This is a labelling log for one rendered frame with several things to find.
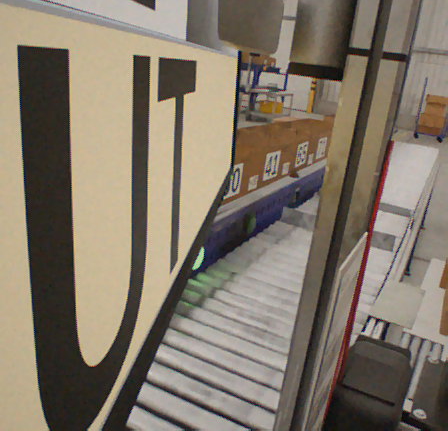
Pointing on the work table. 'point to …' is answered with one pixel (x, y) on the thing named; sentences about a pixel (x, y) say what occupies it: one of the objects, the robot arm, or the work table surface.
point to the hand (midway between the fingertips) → (164, 118)
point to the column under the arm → (432, 396)
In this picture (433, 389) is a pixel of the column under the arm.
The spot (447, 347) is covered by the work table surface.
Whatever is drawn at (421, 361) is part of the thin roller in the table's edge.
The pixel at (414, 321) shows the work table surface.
